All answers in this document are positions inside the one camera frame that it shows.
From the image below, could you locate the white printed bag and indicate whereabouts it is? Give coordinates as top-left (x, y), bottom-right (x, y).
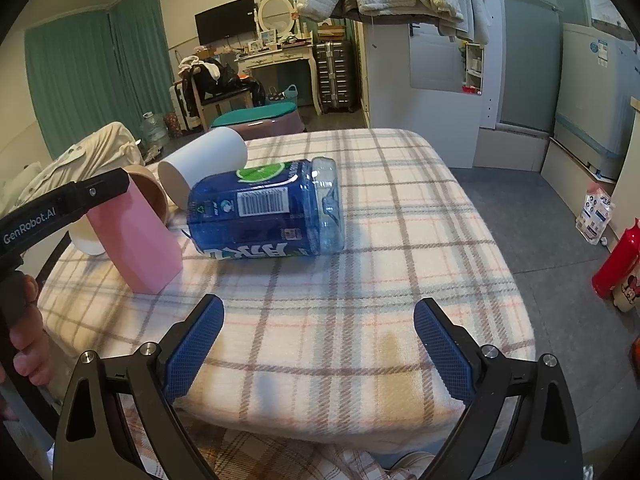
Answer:
top-left (575, 185), bottom-right (615, 246)

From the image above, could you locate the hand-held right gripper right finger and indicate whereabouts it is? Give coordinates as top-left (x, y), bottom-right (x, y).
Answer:
top-left (414, 297), bottom-right (586, 480)

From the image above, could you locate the pink square cup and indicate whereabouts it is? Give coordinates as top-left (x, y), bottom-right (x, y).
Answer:
top-left (86, 177), bottom-right (183, 295)

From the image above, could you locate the beige jacket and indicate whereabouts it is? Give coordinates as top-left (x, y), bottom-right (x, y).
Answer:
top-left (0, 121), bottom-right (146, 216)

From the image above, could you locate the clear water jug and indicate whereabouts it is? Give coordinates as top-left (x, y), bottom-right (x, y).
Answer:
top-left (141, 111), bottom-right (170, 150)

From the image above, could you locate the small white wall shelf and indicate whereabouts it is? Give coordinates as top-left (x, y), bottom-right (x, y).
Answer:
top-left (462, 42), bottom-right (485, 95)

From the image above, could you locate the brown paper cup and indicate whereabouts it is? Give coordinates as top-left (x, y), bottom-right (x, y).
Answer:
top-left (122, 164), bottom-right (169, 225)

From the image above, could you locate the white leaning board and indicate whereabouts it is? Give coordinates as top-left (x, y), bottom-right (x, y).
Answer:
top-left (540, 135), bottom-right (621, 226)

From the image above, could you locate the pile of dark clothes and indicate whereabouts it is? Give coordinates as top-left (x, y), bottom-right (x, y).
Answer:
top-left (177, 56), bottom-right (266, 107)

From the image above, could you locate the white wardrobe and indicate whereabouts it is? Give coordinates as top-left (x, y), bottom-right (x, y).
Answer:
top-left (362, 15), bottom-right (506, 168)

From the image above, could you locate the small white cup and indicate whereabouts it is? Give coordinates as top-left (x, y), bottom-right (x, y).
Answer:
top-left (69, 214), bottom-right (107, 257)

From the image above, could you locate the wooden chair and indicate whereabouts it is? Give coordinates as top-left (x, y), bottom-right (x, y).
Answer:
top-left (190, 80), bottom-right (256, 133)

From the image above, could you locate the silver suitcase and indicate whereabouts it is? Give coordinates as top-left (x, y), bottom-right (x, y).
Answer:
top-left (315, 40), bottom-right (358, 115)

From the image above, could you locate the person's left hand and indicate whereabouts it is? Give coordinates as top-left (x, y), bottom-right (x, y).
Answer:
top-left (9, 272), bottom-right (54, 387)

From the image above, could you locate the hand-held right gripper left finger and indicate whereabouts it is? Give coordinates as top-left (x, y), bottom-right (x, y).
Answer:
top-left (52, 294), bottom-right (224, 480)

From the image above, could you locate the white paper cup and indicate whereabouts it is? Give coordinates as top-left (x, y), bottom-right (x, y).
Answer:
top-left (158, 127), bottom-right (249, 202)

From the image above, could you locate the black television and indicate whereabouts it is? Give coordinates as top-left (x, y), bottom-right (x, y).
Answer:
top-left (194, 0), bottom-right (256, 47)

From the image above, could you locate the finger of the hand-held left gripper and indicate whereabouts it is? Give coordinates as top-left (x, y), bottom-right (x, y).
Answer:
top-left (65, 167), bottom-right (132, 223)

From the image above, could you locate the white dressing table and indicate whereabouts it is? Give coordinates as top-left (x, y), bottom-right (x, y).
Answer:
top-left (235, 42), bottom-right (318, 116)

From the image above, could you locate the red bottle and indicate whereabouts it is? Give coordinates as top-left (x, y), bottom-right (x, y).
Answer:
top-left (591, 220), bottom-right (640, 313)

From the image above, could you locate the grey hanging garment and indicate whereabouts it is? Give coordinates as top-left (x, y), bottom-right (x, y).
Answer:
top-left (440, 0), bottom-right (495, 43)

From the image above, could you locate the oval white mirror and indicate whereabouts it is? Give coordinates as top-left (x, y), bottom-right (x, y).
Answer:
top-left (257, 0), bottom-right (296, 36)

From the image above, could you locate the pink storage box green lid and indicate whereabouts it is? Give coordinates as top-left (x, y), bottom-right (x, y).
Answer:
top-left (209, 101), bottom-right (306, 141)

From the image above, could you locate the white shoe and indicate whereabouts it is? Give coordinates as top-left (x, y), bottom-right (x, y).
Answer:
top-left (385, 452), bottom-right (436, 480)

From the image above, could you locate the blue clear plastic cup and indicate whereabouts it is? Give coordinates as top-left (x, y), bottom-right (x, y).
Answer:
top-left (186, 156), bottom-right (346, 262)

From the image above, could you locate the plaid blanket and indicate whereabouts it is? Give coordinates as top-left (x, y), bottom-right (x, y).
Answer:
top-left (37, 128), bottom-right (537, 480)

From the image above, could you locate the teal laundry basket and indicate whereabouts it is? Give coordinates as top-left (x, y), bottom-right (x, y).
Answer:
top-left (265, 85), bottom-right (299, 107)

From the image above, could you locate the frosted glass door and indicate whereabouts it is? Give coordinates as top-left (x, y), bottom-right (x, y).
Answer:
top-left (495, 0), bottom-right (591, 136)

